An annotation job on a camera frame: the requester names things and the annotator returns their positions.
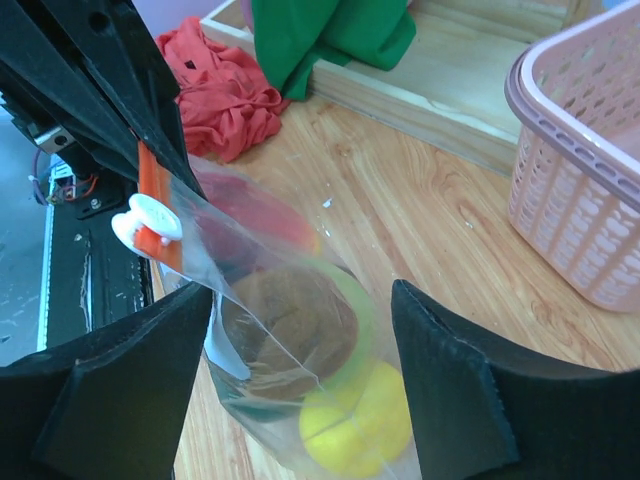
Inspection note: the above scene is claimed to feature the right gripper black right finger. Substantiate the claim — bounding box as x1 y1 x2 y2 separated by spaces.
391 280 639 479

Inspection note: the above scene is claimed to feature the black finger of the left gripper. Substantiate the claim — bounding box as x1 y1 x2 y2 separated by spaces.
1 1 201 192

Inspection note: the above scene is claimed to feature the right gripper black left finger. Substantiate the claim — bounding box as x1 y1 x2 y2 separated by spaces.
1 283 212 479

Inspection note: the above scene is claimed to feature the light green fake apple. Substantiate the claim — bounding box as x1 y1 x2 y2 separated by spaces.
304 257 379 389

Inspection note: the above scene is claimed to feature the clear zip top bag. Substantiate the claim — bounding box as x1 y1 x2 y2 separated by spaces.
112 145 420 479

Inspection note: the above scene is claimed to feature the brown fake kiwi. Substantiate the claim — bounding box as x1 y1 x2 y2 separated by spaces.
222 267 358 400

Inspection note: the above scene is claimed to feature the red fake pepper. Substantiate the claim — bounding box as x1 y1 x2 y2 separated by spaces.
196 171 322 276

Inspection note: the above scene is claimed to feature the crumpled red cloth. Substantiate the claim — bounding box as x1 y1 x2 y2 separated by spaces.
155 17 290 163

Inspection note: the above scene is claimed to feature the green hanging garment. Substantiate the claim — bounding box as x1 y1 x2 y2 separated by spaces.
251 0 417 101

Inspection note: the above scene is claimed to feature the pink plastic basket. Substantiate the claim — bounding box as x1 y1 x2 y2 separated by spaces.
504 1 639 313

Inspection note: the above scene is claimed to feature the wooden clothes rack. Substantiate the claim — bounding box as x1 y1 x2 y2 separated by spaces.
199 0 611 179

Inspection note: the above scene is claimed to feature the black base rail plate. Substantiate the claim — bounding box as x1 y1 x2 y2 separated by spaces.
42 155 154 349

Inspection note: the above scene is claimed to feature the grey slotted cable duct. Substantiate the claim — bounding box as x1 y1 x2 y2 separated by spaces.
37 205 54 351

